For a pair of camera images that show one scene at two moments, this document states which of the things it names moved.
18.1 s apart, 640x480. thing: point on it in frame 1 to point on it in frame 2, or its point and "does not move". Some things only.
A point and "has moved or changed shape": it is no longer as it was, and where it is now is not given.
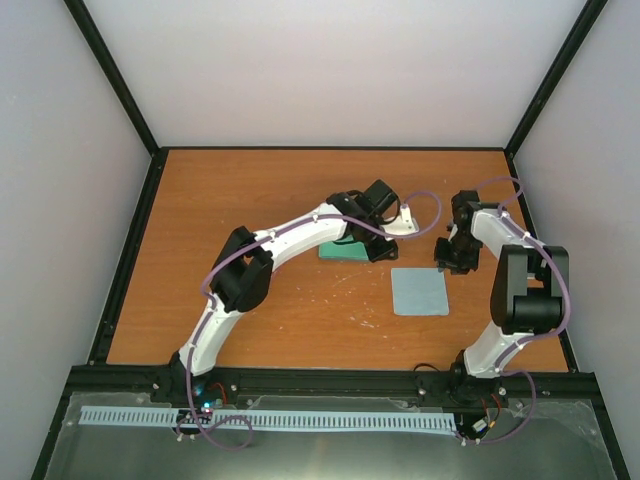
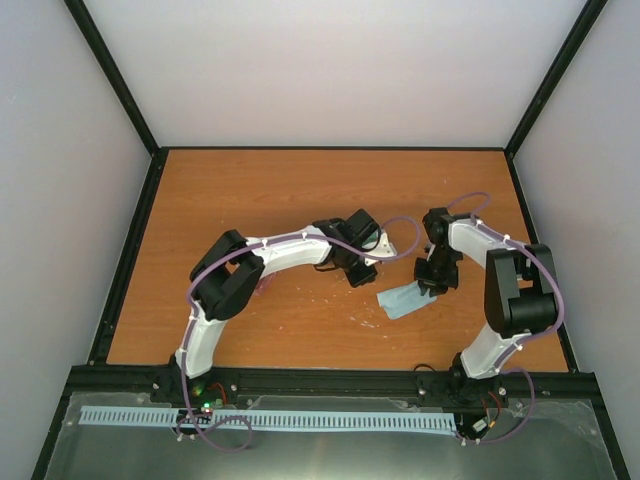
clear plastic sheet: x=497 y=439 does not move
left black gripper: x=377 y=254 to x=366 y=276
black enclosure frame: x=584 y=22 does not move
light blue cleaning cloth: x=419 y=291 has moved or changed shape
